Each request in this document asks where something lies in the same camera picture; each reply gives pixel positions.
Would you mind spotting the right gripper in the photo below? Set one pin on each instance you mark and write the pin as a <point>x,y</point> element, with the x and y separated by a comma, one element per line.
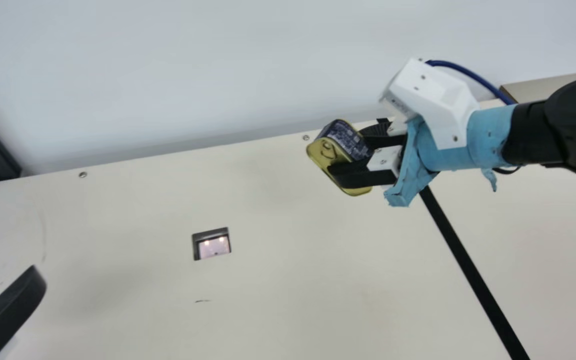
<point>488,135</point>

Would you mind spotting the rectangular tin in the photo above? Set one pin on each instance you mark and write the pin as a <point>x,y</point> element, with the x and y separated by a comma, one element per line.
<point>330,150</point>

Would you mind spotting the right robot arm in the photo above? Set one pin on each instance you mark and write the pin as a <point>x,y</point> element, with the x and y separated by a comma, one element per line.
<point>568,125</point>

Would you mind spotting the small square scanner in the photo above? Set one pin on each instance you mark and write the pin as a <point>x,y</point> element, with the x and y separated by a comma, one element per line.
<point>212,245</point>

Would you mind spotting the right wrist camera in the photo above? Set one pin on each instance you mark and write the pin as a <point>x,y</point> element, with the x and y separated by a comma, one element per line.
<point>433,100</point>

